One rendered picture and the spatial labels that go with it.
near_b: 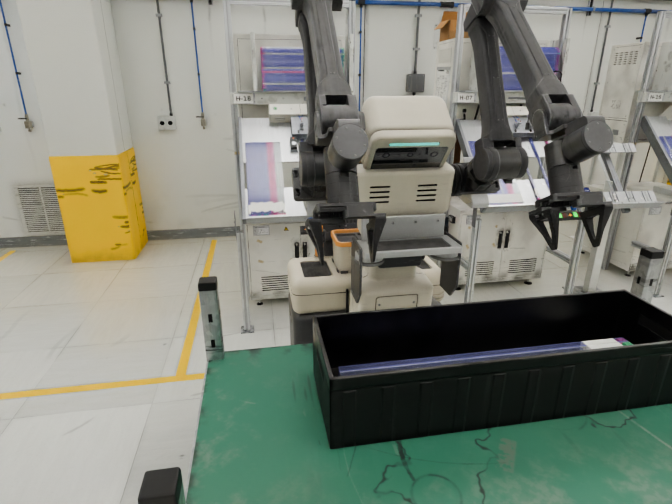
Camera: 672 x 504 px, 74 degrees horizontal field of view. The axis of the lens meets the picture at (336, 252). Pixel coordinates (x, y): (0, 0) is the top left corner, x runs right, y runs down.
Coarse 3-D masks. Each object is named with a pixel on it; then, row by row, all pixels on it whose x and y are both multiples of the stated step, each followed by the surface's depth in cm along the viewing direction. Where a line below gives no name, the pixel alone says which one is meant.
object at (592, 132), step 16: (544, 112) 84; (544, 128) 84; (560, 128) 82; (576, 128) 79; (592, 128) 76; (608, 128) 76; (576, 144) 77; (592, 144) 75; (608, 144) 76; (576, 160) 80
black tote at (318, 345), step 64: (320, 320) 72; (384, 320) 74; (448, 320) 76; (512, 320) 78; (576, 320) 81; (640, 320) 77; (320, 384) 66; (384, 384) 57; (448, 384) 59; (512, 384) 61; (576, 384) 63; (640, 384) 66
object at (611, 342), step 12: (516, 348) 75; (528, 348) 75; (540, 348) 75; (552, 348) 75; (564, 348) 75; (576, 348) 75; (588, 348) 75; (408, 360) 71; (420, 360) 71; (432, 360) 71; (444, 360) 71; (456, 360) 71; (468, 360) 71; (480, 360) 71; (348, 372) 68; (360, 372) 68; (372, 372) 68
